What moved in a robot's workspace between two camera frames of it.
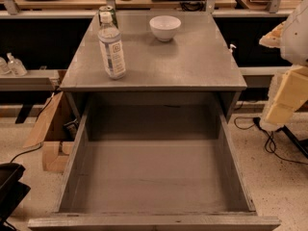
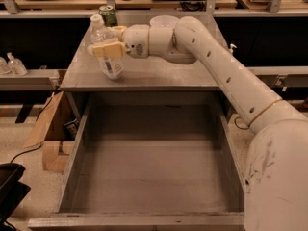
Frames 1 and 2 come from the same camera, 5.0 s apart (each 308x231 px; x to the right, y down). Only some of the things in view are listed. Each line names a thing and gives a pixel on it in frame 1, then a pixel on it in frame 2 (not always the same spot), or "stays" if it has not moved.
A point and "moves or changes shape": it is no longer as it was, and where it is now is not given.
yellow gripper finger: (274, 37) -> (137, 38)
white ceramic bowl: (165, 27) stays
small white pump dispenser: (232, 45) stays
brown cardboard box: (56, 133) stays
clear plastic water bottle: (112, 57) moves or changes shape
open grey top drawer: (155, 161) stays
